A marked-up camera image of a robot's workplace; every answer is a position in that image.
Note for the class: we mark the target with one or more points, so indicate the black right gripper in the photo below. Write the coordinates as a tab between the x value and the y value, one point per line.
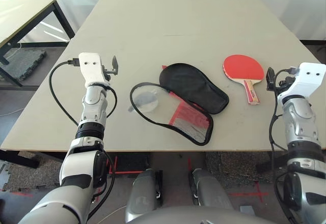
284	84

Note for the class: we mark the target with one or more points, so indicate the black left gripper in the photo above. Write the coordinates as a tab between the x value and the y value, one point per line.
108	73

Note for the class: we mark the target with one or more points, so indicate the red ping-pong paddle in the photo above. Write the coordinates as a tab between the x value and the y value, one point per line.
242	67

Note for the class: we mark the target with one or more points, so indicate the black red paddle case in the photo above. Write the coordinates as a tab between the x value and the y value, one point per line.
193	89

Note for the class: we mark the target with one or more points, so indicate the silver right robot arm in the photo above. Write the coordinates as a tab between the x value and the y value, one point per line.
300	117

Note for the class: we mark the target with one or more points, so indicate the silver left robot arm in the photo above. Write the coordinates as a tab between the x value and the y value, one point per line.
91	107

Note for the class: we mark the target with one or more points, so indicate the grey foam floor mat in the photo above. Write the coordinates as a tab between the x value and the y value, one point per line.
25	61

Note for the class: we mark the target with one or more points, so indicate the dark speckled floor mat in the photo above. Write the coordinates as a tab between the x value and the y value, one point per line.
38	178
229	168

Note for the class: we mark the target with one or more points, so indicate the grey robot right leg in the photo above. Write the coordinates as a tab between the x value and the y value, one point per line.
211	191

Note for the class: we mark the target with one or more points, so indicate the grey robot leg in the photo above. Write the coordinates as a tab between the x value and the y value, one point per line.
142	191
211	191

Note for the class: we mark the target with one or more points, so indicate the grey robot left leg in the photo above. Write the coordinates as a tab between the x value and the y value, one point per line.
142	191

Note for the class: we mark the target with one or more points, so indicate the grey floor pedal box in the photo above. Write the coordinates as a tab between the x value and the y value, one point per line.
246	210

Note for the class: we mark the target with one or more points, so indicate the grey robot torso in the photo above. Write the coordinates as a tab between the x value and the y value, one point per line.
198	216

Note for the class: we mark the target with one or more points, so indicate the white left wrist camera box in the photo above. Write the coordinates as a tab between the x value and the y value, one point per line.
89	66

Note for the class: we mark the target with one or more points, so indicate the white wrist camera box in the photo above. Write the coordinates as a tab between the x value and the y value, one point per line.
89	66
309	77

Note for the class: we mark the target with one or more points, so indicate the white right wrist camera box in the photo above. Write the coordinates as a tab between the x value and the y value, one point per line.
309	77

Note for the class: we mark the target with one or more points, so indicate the beige side table black frame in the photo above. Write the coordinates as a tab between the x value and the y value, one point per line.
23	15

